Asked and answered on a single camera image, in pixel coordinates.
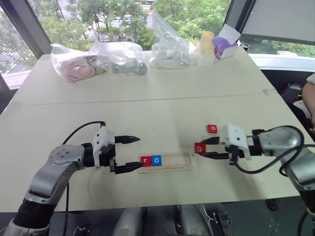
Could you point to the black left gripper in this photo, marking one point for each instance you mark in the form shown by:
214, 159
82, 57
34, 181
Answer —
108, 157

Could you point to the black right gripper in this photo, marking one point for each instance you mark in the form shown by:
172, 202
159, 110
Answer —
236, 153

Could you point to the red letter b block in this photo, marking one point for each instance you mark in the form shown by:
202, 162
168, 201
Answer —
199, 148

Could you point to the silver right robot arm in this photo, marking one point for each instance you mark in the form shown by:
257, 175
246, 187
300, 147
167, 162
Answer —
278, 140

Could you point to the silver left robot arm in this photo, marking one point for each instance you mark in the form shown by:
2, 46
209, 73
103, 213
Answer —
44, 177

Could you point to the red letter r block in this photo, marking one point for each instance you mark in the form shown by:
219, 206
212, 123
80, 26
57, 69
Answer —
145, 161

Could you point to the red letter o block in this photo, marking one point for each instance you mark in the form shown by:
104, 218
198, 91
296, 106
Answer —
212, 128

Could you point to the blue letter o block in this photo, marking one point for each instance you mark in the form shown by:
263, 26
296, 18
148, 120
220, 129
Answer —
156, 160

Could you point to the wooden letter tray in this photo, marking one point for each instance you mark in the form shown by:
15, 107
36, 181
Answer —
176, 169

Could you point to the grey rounded shape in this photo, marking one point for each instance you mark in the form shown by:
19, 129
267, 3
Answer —
129, 223

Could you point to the black metal clamp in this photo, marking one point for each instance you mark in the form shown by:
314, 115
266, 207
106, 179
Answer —
222, 221
81, 231

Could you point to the black table foot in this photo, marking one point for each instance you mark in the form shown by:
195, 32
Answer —
272, 204

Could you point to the plastic bag with dark items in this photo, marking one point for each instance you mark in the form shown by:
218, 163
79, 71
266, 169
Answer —
128, 66

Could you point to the grey and yellow device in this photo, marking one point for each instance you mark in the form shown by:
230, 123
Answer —
294, 89

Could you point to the yellow and white plastic container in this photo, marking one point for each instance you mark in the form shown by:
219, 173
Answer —
206, 49

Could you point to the plastic bag with pink cloth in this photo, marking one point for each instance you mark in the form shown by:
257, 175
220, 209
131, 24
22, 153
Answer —
76, 67

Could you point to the purple and white carton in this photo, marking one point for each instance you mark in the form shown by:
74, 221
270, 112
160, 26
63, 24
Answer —
222, 48

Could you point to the tall clear bag white items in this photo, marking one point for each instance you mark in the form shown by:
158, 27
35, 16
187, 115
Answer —
167, 54

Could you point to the grey roller blind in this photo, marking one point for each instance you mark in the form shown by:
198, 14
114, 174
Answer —
283, 19

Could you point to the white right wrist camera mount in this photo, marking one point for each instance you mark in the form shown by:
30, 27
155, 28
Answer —
235, 135

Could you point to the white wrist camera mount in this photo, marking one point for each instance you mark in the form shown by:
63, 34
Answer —
235, 135
104, 136

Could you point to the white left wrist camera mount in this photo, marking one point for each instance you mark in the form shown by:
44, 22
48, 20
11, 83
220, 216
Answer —
104, 136

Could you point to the dark window frame post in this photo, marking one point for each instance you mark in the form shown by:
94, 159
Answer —
236, 14
27, 24

